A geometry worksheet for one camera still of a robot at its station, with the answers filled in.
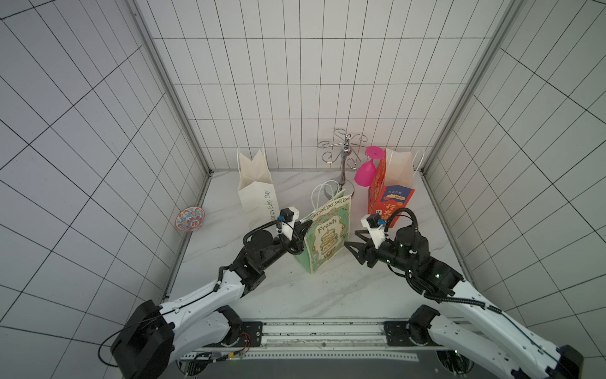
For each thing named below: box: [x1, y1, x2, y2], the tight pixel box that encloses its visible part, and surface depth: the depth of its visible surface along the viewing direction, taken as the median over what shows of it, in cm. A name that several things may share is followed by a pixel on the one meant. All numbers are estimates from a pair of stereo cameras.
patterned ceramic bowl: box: [175, 206, 206, 232], surface depth 101 cm
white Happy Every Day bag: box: [237, 149, 281, 226], surface depth 87 cm
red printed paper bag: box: [367, 148, 416, 229], surface depth 88 cm
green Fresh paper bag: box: [294, 194, 352, 274], surface depth 81 cm
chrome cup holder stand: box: [317, 127, 368, 200], surface depth 92 cm
